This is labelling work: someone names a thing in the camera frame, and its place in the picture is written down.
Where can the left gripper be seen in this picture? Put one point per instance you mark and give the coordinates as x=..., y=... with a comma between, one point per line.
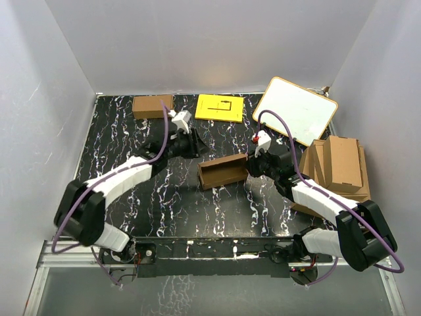
x=197, y=147

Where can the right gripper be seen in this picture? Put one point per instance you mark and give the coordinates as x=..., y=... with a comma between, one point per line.
x=252, y=163

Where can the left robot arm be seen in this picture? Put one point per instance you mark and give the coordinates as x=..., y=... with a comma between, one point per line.
x=81, y=212

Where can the folded brown cardboard box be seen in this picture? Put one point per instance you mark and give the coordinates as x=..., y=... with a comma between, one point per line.
x=149, y=106

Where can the yellow book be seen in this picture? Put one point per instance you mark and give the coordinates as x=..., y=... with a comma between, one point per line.
x=219, y=107

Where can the stack of flat cardboard boxes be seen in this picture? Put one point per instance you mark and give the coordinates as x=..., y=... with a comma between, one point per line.
x=338, y=166

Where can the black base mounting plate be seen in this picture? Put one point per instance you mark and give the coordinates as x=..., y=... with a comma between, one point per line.
x=278, y=257

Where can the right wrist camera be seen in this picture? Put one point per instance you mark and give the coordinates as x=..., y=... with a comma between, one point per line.
x=262, y=141

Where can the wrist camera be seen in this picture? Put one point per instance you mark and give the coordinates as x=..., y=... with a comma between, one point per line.
x=262, y=141
x=181, y=120

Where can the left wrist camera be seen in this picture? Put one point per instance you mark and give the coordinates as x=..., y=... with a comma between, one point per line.
x=181, y=120

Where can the aluminium frame rail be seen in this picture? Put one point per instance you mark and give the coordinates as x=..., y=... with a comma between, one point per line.
x=67, y=283

